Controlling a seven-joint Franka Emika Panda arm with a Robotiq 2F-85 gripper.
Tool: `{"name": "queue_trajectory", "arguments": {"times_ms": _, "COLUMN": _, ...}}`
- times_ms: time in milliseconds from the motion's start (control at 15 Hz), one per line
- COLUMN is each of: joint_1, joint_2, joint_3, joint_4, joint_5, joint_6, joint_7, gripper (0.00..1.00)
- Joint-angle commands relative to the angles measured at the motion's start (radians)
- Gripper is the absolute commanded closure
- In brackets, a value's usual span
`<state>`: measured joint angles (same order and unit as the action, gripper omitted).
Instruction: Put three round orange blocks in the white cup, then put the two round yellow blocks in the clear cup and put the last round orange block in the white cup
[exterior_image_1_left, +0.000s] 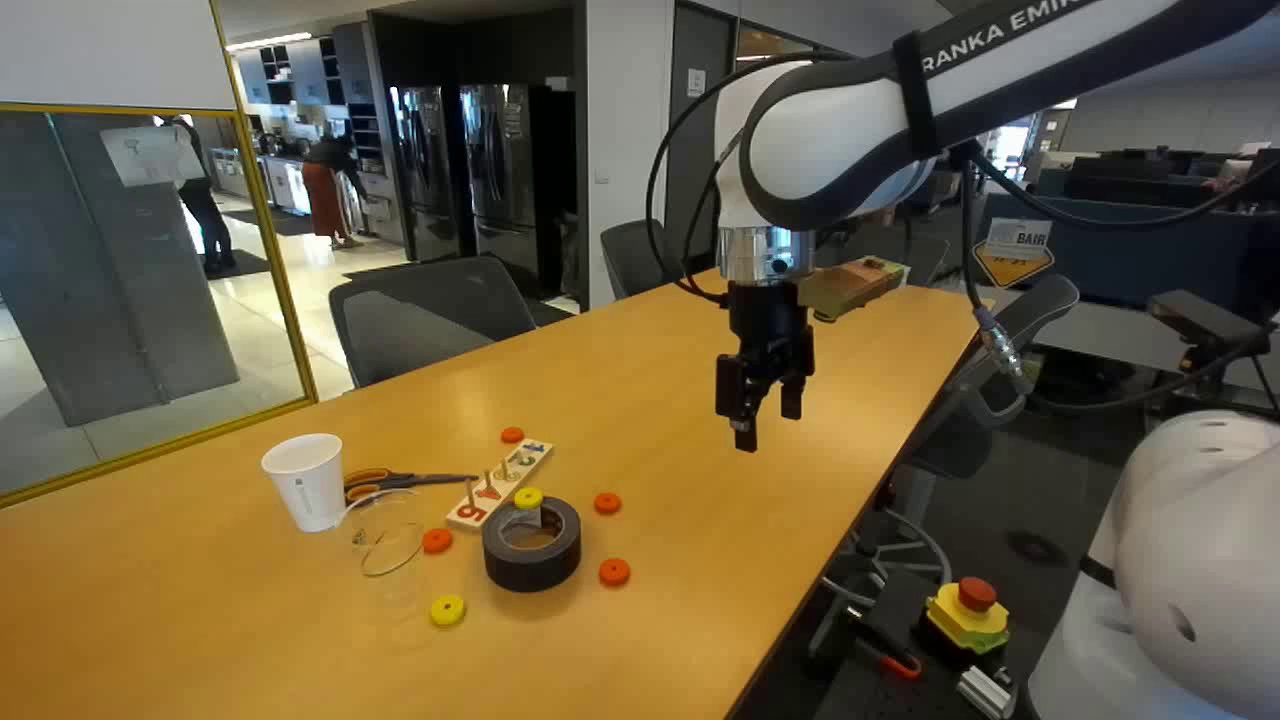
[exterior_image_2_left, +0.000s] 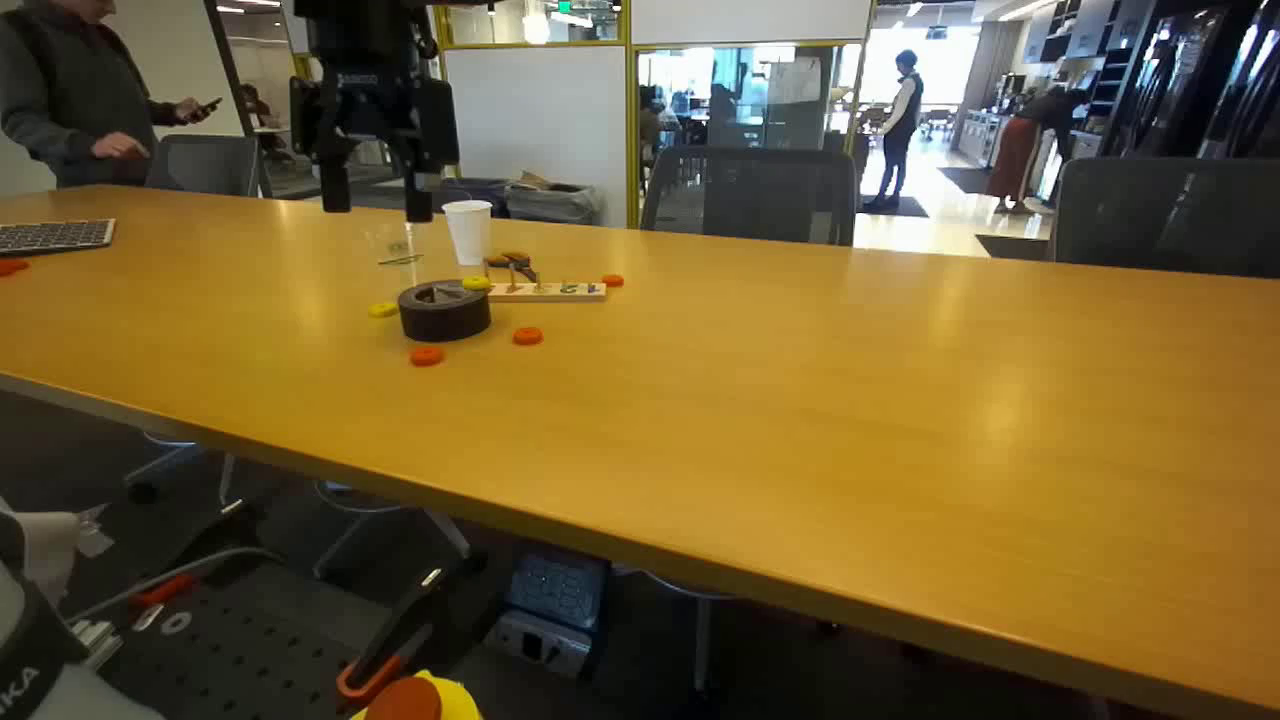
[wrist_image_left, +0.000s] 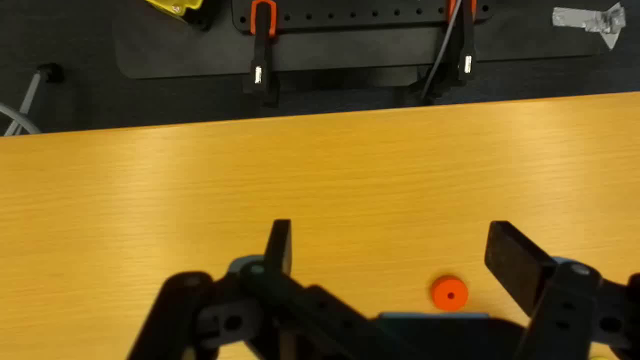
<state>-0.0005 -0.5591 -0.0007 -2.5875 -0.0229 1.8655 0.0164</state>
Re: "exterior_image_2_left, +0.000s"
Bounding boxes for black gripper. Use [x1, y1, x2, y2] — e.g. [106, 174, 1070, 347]
[287, 0, 465, 227]

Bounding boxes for black perforated mounting board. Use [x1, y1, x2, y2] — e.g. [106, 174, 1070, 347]
[97, 565, 406, 720]

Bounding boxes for yellow red emergency stop button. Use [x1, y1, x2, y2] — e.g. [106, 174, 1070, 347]
[349, 666, 488, 720]

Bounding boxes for white grey robot base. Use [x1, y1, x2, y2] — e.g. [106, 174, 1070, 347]
[0, 497, 166, 720]

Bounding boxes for grey box under table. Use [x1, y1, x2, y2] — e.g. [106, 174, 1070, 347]
[480, 550, 613, 677]

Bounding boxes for grey computer keyboard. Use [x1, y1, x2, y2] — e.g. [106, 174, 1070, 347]
[0, 215, 122, 260]

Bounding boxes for grey chair base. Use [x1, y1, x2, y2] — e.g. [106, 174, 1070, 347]
[124, 435, 246, 509]
[312, 483, 474, 581]

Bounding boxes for distant standing person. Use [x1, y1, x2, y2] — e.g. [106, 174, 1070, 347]
[855, 49, 928, 215]

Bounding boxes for grey office chair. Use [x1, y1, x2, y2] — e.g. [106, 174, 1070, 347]
[1048, 153, 1280, 282]
[642, 141, 859, 254]
[144, 132, 265, 202]

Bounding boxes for red handled tool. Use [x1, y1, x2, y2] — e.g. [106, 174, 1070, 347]
[132, 573, 203, 616]

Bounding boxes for distant person in red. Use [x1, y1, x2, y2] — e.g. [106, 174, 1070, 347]
[992, 77, 1045, 215]

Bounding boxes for black glass door refrigerator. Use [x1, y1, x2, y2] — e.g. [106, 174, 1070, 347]
[1112, 0, 1280, 164]

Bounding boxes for wooden number peg board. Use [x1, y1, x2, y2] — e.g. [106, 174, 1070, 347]
[484, 276, 613, 306]

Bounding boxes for black orange clamp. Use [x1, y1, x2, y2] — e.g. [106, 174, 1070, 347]
[332, 565, 454, 705]

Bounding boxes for person in dark jacket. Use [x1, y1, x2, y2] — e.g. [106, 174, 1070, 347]
[0, 0, 226, 193]

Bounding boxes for white paper cup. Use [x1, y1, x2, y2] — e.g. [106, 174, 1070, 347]
[439, 198, 495, 274]

